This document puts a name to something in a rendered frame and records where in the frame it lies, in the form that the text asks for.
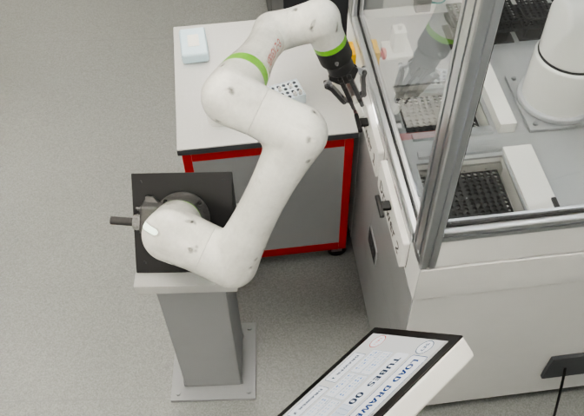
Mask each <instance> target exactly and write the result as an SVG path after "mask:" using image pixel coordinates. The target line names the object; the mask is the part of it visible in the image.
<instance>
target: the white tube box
mask: <svg viewBox="0 0 584 416"><path fill-rule="evenodd" d="M290 83H292V84H293V89H290V88H289V84H290ZM280 86H281V87H282V92H279V91H278V87H280ZM268 87H269V88H271V89H273V90H275V91H277V92H279V93H281V94H283V95H285V96H287V97H290V98H292V99H294V100H297V101H298V102H302V103H305V102H306V93H305V92H304V90H303V88H302V86H301V84H300V83H299V82H298V80H297V79H293V80H289V81H286V82H283V83H278V84H274V85H271V86H268ZM299 89H302V95H299ZM293 91H297V95H296V96H294V95H293Z"/></svg>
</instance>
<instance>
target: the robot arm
mask: <svg viewBox="0 0 584 416"><path fill-rule="evenodd" d="M304 44H311V45H312V47H313V49H314V51H315V53H316V56H317V58H318V60H319V62H320V64H321V66H322V67H323V68H324V69H326V70H327V72H328V80H324V81H323V83H324V88H325V89H327V90H329V91H331V92H332V94H333V95H334V96H335V97H336V98H337V99H338V100H339V101H340V102H341V103H342V104H343V105H344V104H346V103H349V105H350V107H351V109H352V110H354V109H356V111H357V113H358V115H359V117H360V118H363V117H364V116H365V115H364V113H363V109H362V107H363V106H364V103H363V100H362V98H363V97H366V96H367V90H366V75H367V73H368V72H367V69H366V66H362V67H361V68H359V67H357V66H356V65H355V64H354V62H353V60H352V49H351V48H350V45H349V43H348V39H347V38H346V35H345V33H344V30H343V27H342V19H341V13H340V11H339V9H338V8H337V6H336V5H335V4H334V3H333V2H331V1H330V0H309V1H307V2H305V3H300V4H298V5H296V6H293V7H290V8H287V9H282V10H274V11H269V12H266V13H263V14H262V15H260V16H259V17H258V18H257V19H256V20H255V23H254V25H253V28H252V30H251V32H250V34H249V37H248V38H247V39H246V41H245V42H244V43H243V44H242V45H241V46H240V47H239V48H238V49H237V50H236V51H234V52H233V53H232V54H230V55H229V56H228V57H227V58H226V59H225V60H224V61H222V62H221V63H220V64H219V65H218V66H217V68H216V69H215V70H214V71H213V72H212V73H211V74H210V76H209V77H208V78H207V80H206V81H205V83H204V84H203V86H202V91H201V102H202V107H203V109H204V111H205V113H206V114H207V116H208V117H209V118H210V119H211V120H213V121H214V122H216V123H219V124H221V125H223V126H225V127H228V128H231V129H234V130H236V131H239V132H242V133H244V134H246V135H249V136H251V137H253V138H254V139H256V140H257V141H259V142H260V143H261V145H262V153H261V155H260V158H259V160H258V163H257V164H256V167H255V171H254V173H253V175H252V176H251V179H250V181H249V184H248V186H247V187H246V189H245V191H244V193H243V195H242V198H241V200H240V201H239V203H238V205H237V207H236V209H235V211H234V213H233V214H232V215H231V217H230V218H229V220H228V222H227V224H226V225H225V227H224V228H221V227H219V226H217V225H216V224H214V223H212V222H210V214H209V209H208V207H207V205H206V204H205V202H204V201H203V200H202V199H201V198H200V197H198V196H197V195H194V194H191V193H189V192H175V193H173V194H170V195H168V196H166V197H165V198H164V199H162V200H161V201H158V200H157V199H156V198H155V196H149V195H147V196H145V201H144V202H143V204H142V205H141V206H140V208H138V207H136V211H139V212H140V214H139V215H134V216H133V218H129V217H118V216H111V217H110V220H109V223H110V224H112V225H124V226H132V228H133V229H135V230H139V233H140V234H142V241H143V245H144V247H145V249H146V250H147V251H148V253H149V254H150V255H152V256H153V257H154V258H156V259H158V260H159V261H163V262H166V263H169V264H171V265H174V266H178V267H181V268H184V269H186V270H188V271H190V272H192V273H194V274H197V275H199V276H201V277H203V278H204V279H206V280H208V281H212V282H214V283H215V284H217V285H219V286H221V287H226V288H239V287H243V286H245V285H246V284H248V283H249V282H250V281H251V280H252V279H253V278H254V276H255V275H256V272H257V269H258V267H259V264H260V261H261V258H262V254H263V251H264V249H265V247H266V244H267V242H268V240H269V237H270V235H271V233H272V230H273V228H274V226H275V224H276V222H277V220H278V218H279V216H280V214H281V212H282V210H283V209H284V207H285V205H286V203H287V201H288V200H289V197H290V196H291V195H292V193H293V192H294V190H295V188H296V186H297V185H298V183H299V182H300V180H301V179H302V178H303V176H304V175H305V173H306V172H307V170H308V169H309V168H310V166H311V165H312V164H313V162H314V161H315V159H316V158H317V157H318V155H319V154H320V153H321V152H322V151H323V149H324V148H325V146H326V143H327V140H328V135H329V131H328V126H327V123H326V121H325V119H324V117H323V116H322V114H321V113H320V112H319V111H318V110H316V109H315V108H313V107H311V106H309V105H307V104H304V103H302V102H298V101H297V100H294V99H292V98H290V97H287V96H285V95H283V94H281V93H279V92H277V91H275V90H273V89H271V88H269V87H267V84H268V81H269V77H270V74H271V70H272V69H273V66H274V64H275V61H276V59H277V58H278V56H279V55H281V53H282V52H283V51H284V50H288V49H291V48H294V47H297V46H301V45H304ZM357 72H358V73H359V75H360V81H361V91H360V92H359V90H358V88H357V86H356V84H355V77H356V74H357ZM332 82H333V83H336V84H339V85H341V87H342V90H343V92H344V94H345V96H346V97H345V96H344V95H343V94H342V93H341V92H340V90H339V89H338V88H337V87H336V86H335V85H334V84H333V83H332ZM347 83H350V86H351V87H352V89H353V91H354V93H355V96H352V97H351V95H350V93H349V90H348V87H347V85H346V84H347Z"/></svg>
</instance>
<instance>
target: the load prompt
mask: <svg viewBox="0 0 584 416"><path fill-rule="evenodd" d="M427 358H428V357H427V356H420V355H414V354H413V355H412V356H411V357H409V358H408V359H407V360H406V361H405V362H404V363H403V364H402V365H401V366H400V367H399V368H398V369H397V370H396V371H395V372H394V373H393V374H392V375H391V376H390V377H389V378H388V379H387V380H385V381H384V382H383V383H382V384H381V385H380V386H379V387H378V388H377V389H376V390H375V391H374V392H373V393H372V394H371V395H370V396H369V397H368V398H367V399H366V400H365V401H364V402H362V403H361V404H360V405H359V406H358V407H357V408H356V409H355V410H354V411H353V412H352V413H351V414H350V415H349V416H369V415H370V414H371V413H372V412H373V411H374V410H375V409H376V408H377V407H378V406H379V405H380V404H381V403H382V402H383V401H384V400H385V399H386V398H387V397H388V396H389V395H390V394H391V393H392V392H393V391H394V390H395V389H396V388H397V387H398V386H399V385H400V384H401V383H402V382H403V381H404V380H405V379H406V378H407V377H408V376H409V375H410V374H411V373H412V372H413V371H414V370H415V369H417V368H418V367H419V366H420V365H421V364H422V363H423V362H424V361H425V360H426V359H427Z"/></svg>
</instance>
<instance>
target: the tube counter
mask: <svg viewBox="0 0 584 416"><path fill-rule="evenodd" d="M368 394H369V393H367V392H363V391H360V390H357V391H356V392H355V393H353V394H352V395H351V396H350V397H349V398H348V399H347V400H346V401H345V402H344V403H343V404H342V405H341V406H340V407H339V408H337V409H336V410H335V411H334V412H333V413H332V414H331V415H330V416H346V415H347V414H348V413H349V412H350V411H351V410H352V409H353V408H354V407H355V406H356V405H357V404H358V403H359V402H360V401H361V400H362V399H364V398H365V397H366V396H367V395H368Z"/></svg>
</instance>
